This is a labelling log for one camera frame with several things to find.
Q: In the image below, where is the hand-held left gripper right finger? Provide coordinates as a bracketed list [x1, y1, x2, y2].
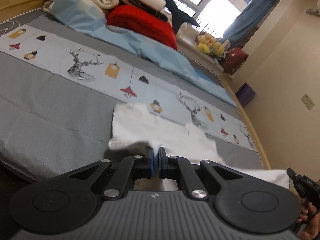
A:
[158, 147, 244, 201]

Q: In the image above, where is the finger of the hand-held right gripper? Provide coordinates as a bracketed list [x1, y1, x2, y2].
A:
[286, 168, 304, 198]

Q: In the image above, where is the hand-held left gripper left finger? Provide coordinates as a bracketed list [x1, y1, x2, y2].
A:
[64, 147, 154, 201]

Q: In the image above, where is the white towel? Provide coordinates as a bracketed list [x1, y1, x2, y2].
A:
[107, 102, 291, 188]

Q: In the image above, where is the person's right hand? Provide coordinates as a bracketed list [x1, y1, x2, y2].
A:
[298, 201, 320, 240]

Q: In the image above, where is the purple box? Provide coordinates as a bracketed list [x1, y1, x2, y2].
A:
[235, 82, 256, 107]

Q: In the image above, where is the light blue quilt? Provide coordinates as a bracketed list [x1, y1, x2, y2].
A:
[42, 0, 238, 107]

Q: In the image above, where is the dark red bag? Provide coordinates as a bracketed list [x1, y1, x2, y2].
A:
[221, 48, 249, 75]

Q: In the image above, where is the round yellow plush toy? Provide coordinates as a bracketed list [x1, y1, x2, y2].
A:
[212, 41, 225, 57]

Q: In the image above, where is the yellow duck plush toy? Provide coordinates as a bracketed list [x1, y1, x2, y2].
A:
[197, 32, 213, 54]

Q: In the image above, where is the red blanket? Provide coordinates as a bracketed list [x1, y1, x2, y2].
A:
[106, 4, 178, 50]

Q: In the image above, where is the dark teal shark plush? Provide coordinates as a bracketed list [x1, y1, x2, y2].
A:
[132, 0, 200, 34]

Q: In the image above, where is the blue curtain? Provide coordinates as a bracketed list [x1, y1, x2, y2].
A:
[222, 0, 277, 48]

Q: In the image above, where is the window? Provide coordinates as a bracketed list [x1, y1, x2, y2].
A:
[170, 0, 263, 38]

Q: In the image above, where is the wooden bed side rail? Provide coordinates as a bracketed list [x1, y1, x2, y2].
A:
[220, 77, 272, 170]

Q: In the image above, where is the beige wall socket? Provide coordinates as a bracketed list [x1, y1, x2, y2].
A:
[301, 93, 316, 111]

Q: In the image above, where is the white cable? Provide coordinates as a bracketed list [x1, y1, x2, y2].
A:
[0, 21, 21, 37]

